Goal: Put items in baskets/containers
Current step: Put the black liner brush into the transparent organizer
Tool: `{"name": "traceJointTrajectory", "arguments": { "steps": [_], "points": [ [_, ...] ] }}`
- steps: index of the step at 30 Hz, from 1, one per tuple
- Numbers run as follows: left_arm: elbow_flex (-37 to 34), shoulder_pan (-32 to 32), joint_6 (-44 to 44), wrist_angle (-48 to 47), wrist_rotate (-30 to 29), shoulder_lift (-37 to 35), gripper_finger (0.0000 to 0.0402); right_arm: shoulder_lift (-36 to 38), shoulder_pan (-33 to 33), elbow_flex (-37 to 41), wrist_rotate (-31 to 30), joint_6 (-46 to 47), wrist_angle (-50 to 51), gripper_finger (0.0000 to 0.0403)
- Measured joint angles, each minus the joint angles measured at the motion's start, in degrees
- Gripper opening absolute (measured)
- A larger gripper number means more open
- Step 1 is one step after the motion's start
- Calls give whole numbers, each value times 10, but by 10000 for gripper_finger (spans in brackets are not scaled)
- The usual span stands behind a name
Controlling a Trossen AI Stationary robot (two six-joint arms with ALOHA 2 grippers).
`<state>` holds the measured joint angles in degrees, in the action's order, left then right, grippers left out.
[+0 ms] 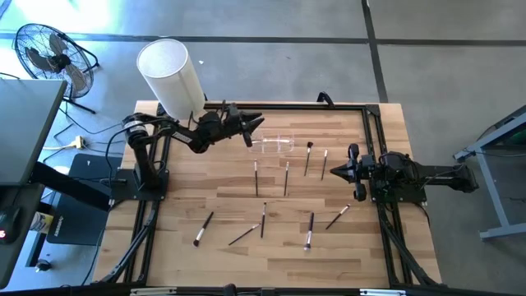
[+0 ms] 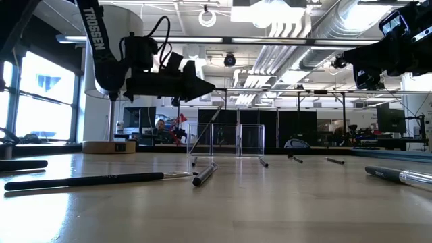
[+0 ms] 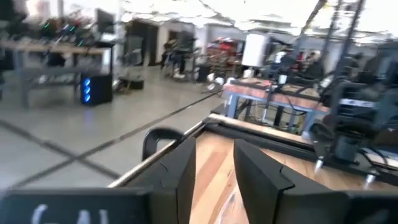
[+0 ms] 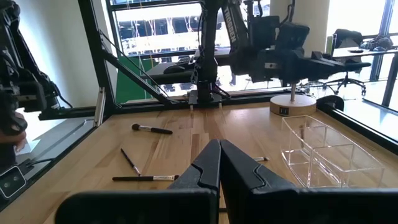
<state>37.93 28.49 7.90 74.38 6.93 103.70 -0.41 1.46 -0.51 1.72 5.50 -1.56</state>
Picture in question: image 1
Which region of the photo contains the black floor fan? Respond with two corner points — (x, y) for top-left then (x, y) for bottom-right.
(14, 23), (101, 115)

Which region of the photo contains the black diagonal desk beam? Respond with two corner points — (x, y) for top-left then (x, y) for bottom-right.
(28, 161), (113, 213)

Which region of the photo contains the thick silver ferrule makeup brush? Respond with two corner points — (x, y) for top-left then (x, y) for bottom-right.
(192, 211), (215, 248)
(303, 211), (315, 252)

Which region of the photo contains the grey desk top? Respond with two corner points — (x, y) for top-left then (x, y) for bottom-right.
(0, 79), (69, 187)

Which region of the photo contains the slim silver ferrule makeup brush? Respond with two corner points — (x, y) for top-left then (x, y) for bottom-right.
(325, 204), (351, 230)

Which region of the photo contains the clear acrylic divided container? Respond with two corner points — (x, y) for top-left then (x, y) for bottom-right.
(247, 130), (296, 155)

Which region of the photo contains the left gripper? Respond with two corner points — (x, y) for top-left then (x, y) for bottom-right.
(215, 111), (265, 148)

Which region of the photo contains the white cylinder shade table lamp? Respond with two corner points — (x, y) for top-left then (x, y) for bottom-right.
(136, 38), (207, 123)

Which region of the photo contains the black aluminium table frame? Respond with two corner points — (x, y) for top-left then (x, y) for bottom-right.
(98, 100), (443, 289)

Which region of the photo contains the yellow white box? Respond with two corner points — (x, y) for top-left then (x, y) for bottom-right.
(30, 211), (54, 235)

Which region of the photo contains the black device with status light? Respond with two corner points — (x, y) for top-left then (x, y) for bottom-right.
(0, 204), (22, 246)

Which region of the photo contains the black flat case with logo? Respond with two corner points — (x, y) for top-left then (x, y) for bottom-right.
(46, 154), (113, 247)

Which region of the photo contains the grey metal table frame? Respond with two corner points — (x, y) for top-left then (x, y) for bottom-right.
(453, 104), (526, 242)

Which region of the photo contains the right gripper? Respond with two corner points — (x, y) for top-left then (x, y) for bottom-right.
(330, 142), (377, 202)

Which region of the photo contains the black fluffy head makeup brush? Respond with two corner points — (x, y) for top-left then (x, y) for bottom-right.
(303, 141), (314, 177)

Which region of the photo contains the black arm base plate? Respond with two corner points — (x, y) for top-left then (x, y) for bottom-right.
(109, 167), (170, 202)
(368, 170), (428, 205)

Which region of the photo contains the black floor cable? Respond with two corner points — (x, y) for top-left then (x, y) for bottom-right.
(57, 100), (133, 136)

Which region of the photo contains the thin pointed liner brush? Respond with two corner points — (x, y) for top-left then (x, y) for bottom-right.
(228, 223), (261, 247)

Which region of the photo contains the silver bracket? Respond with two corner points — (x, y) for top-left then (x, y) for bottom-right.
(359, 289), (408, 296)
(130, 287), (178, 296)

